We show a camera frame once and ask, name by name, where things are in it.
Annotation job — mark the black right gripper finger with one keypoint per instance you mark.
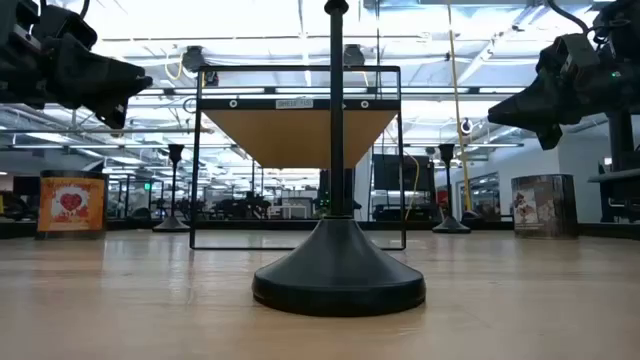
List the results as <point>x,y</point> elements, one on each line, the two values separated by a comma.
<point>540,107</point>

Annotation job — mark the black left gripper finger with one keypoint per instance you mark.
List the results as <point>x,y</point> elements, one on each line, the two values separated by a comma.
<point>105,85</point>

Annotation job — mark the black candlestick holder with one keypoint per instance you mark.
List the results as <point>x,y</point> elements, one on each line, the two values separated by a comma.
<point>451,226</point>
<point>338,270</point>
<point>171,225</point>

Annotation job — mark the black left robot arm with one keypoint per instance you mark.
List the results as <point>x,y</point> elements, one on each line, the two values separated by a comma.
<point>15,15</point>

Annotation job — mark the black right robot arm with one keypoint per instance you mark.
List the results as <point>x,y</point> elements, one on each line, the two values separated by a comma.
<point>627,30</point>

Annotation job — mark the black computer monitor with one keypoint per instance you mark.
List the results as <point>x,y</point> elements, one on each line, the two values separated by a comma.
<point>621,145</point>

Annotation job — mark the grey side desk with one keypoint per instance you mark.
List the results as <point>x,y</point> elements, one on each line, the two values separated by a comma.
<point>617,176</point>

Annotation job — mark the black computer tower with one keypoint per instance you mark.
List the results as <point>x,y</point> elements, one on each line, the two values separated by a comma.
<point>350,195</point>

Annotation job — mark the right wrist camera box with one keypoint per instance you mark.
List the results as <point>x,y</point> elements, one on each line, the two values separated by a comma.
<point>580,52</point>

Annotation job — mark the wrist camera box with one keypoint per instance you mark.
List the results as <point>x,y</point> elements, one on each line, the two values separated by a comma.
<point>580,52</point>
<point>65,27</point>

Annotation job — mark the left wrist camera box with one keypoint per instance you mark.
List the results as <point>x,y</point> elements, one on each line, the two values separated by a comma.
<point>65,27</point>

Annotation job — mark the black aluminium table frame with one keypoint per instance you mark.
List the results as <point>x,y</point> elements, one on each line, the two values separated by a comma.
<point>130,225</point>

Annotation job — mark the black wall screen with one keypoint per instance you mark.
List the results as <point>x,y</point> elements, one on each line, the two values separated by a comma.
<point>390,172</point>

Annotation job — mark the wooden shelf black metal frame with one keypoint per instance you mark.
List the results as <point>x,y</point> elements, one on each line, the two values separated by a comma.
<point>280,135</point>

